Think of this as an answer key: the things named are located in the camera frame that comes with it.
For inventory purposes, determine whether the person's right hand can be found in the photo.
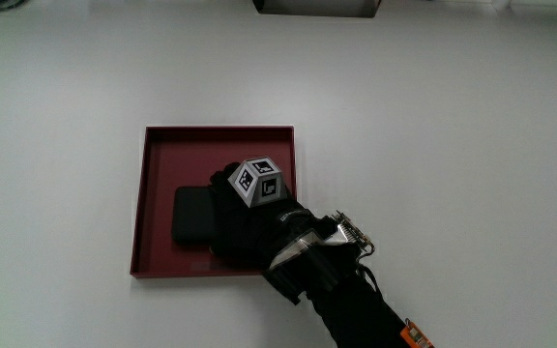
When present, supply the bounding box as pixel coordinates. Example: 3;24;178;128
209;156;337;271

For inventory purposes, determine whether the black battery pack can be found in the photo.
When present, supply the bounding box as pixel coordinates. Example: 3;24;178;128
171;186;218;246

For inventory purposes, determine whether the dark red square plate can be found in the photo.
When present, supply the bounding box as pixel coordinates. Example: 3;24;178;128
130;126;298;279

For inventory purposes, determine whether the grey metal box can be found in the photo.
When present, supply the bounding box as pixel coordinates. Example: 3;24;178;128
251;0;383;19

